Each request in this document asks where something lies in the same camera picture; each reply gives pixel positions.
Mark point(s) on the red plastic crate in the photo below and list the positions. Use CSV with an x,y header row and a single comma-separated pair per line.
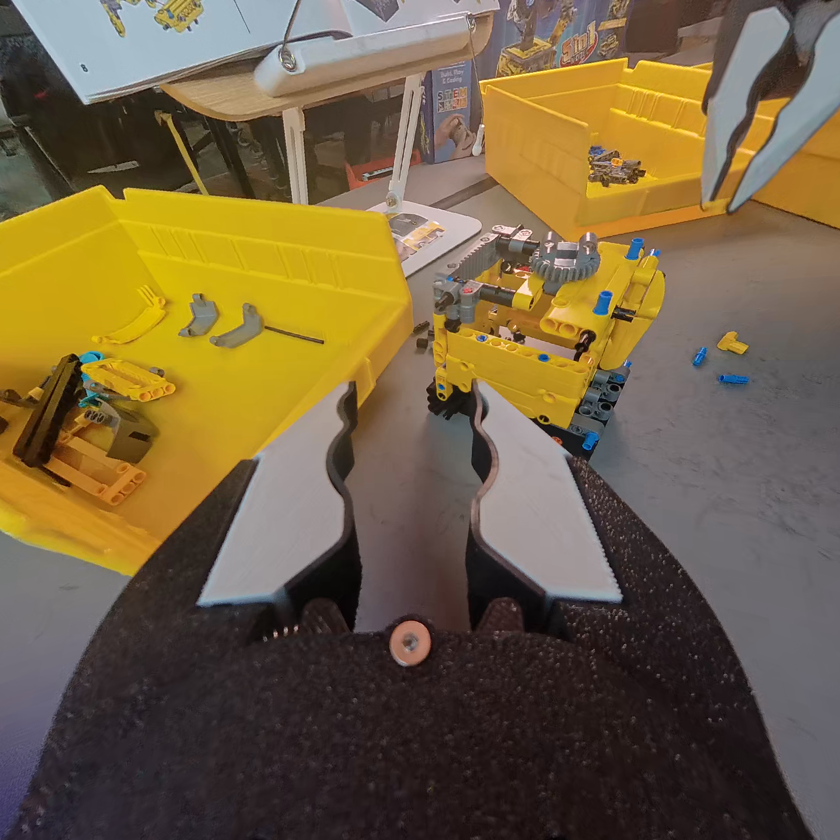
x,y
367,172

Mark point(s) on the yellow divided storage bin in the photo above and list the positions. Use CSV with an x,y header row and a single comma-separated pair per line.
x,y
538,131

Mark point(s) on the yellow curved lego panel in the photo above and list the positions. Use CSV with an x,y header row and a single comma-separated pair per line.
x,y
134,321

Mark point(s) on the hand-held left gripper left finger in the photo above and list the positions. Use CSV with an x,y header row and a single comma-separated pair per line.
x,y
282,525

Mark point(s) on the yellow lego elbow connector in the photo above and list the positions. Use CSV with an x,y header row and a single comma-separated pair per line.
x,y
730,342

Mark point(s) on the white wooden book stand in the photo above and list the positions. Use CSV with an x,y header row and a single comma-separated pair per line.
x,y
361,62

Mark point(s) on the yellow plastic storage bin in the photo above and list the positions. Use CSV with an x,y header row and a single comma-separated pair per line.
x,y
814,170
229,394

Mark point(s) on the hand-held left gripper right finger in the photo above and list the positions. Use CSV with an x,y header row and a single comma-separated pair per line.
x,y
544,525

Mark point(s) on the heap of grey blue lego parts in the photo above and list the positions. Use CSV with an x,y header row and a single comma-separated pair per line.
x,y
613,165

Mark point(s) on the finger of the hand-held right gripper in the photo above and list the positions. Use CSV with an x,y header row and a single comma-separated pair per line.
x,y
814,105
738,79

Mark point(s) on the pile of small lego pins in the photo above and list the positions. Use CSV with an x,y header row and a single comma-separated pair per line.
x,y
425,338

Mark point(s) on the lego instruction booklet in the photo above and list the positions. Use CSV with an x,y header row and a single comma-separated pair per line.
x,y
197,39

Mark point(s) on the black lego axle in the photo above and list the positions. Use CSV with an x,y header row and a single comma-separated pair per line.
x,y
292,335

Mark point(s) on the yellow grey sticker sheet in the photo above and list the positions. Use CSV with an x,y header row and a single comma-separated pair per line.
x,y
417,231

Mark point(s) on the yellow black lego model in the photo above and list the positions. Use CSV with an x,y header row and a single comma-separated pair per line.
x,y
525,367

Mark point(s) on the heap of mixed lego beams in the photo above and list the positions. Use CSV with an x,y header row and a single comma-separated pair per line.
x,y
98,433

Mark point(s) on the grey curved lego panel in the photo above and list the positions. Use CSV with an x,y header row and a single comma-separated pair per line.
x,y
239,329
198,315

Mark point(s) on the dark blue lego set box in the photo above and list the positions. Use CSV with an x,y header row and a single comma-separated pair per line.
x,y
558,39

